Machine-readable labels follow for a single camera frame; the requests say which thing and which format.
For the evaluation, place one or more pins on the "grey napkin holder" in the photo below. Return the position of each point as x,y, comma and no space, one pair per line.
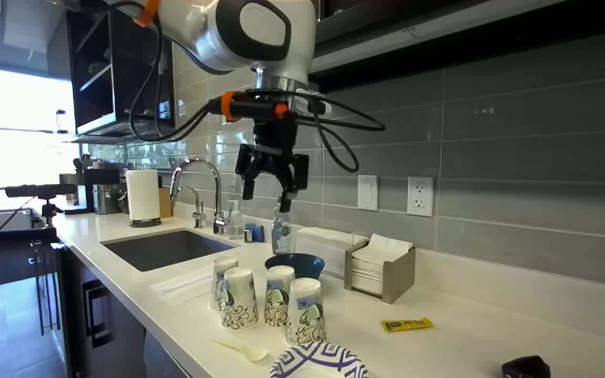
397,275

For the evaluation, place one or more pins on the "steel kitchen sink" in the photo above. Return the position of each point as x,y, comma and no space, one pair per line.
162,249

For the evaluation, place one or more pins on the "small chrome tap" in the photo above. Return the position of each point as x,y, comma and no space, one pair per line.
197,210

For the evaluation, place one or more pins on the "white power outlet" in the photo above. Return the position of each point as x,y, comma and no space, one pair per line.
420,195

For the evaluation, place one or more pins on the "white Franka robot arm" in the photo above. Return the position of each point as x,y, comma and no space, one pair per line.
197,27

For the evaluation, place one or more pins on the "black camera on tripod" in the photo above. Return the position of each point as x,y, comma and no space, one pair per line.
35,190

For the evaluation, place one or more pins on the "dark open shelf cabinet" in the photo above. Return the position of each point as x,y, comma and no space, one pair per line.
115,55

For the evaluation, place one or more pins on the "blue sponge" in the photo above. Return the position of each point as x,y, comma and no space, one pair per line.
253,234

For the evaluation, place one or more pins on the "small black object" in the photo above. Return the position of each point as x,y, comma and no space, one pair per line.
525,367

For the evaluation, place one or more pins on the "dark base cabinet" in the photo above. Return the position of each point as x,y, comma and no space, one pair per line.
98,321

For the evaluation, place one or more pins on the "white paper napkins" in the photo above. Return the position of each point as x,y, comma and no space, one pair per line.
378,254

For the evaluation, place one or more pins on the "black wrist camera orange bands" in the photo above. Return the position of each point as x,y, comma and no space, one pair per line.
253,108

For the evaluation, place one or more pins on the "white plastic spoon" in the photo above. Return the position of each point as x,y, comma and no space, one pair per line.
255,351

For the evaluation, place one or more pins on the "dark overhead cabinet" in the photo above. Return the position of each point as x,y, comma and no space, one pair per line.
456,27

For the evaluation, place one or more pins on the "white paper towel roll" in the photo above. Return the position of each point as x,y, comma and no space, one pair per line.
141,195

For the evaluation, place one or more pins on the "bright window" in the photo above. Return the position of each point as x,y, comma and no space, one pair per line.
14,105

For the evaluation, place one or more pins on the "chrome arched faucet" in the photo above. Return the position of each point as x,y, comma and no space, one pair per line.
219,203

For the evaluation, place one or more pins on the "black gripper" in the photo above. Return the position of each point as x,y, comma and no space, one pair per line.
275,139

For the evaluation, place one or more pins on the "blue patterned paper plate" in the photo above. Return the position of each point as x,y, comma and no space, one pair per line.
315,360

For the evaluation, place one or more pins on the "white light switch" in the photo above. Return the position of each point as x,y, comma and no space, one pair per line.
366,192

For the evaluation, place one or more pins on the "clear soap dispenser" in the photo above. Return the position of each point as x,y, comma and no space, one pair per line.
233,225

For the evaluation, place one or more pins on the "black coffee machine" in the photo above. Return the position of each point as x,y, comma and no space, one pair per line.
104,190

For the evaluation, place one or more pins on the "black side table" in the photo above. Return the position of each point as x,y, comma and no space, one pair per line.
1,253

